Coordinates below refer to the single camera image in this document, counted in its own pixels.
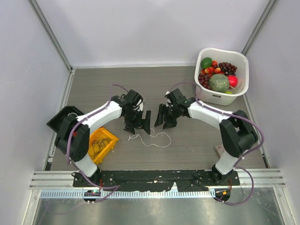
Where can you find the white slotted cable duct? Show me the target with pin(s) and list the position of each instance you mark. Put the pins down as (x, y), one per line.
(85, 193)

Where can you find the red pink apple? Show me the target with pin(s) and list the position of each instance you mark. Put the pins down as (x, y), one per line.
(233, 81)

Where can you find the yellow plastic bin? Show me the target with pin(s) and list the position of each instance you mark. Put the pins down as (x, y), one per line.
(100, 143)

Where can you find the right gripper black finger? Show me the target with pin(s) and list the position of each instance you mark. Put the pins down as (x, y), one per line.
(160, 116)
(169, 124)

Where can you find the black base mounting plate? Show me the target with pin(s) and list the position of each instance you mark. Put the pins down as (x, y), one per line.
(161, 180)

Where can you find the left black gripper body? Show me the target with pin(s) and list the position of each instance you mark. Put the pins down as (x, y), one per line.
(134, 119)

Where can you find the black plastic bin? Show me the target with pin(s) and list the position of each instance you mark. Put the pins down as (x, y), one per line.
(55, 123)

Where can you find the dark red grape bunch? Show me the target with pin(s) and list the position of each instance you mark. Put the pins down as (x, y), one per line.
(228, 69)

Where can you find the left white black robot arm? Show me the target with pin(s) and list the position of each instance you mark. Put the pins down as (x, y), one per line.
(73, 135)

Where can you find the white plastic basket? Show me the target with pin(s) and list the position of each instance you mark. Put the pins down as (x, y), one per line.
(242, 75)

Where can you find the green netted melon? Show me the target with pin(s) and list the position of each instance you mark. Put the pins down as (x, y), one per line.
(219, 83)

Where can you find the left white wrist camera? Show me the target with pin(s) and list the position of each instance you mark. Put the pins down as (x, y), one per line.
(140, 106)

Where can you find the green lime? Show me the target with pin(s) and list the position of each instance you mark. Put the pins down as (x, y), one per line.
(206, 62)

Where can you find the dark grape cluster left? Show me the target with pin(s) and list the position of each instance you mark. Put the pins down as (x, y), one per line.
(204, 80)

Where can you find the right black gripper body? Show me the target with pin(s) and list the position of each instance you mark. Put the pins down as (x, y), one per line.
(171, 113)

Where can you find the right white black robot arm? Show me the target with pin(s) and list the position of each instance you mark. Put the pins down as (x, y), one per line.
(237, 131)

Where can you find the stained grey sponge block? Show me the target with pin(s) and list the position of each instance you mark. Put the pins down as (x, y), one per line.
(219, 149)

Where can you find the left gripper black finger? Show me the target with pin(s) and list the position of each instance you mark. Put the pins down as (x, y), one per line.
(146, 122)
(129, 129)

